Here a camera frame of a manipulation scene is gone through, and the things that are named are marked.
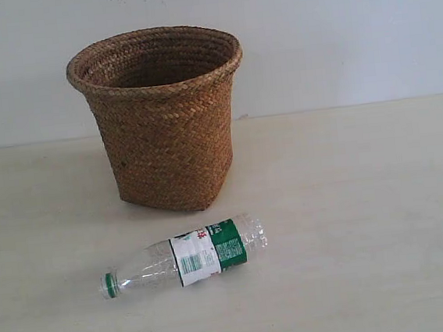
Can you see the clear plastic bottle green label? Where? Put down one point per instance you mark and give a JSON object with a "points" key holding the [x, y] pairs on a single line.
{"points": [[188, 258]]}

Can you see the brown woven wicker basket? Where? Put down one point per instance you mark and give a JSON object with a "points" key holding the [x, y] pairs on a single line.
{"points": [[161, 98]]}

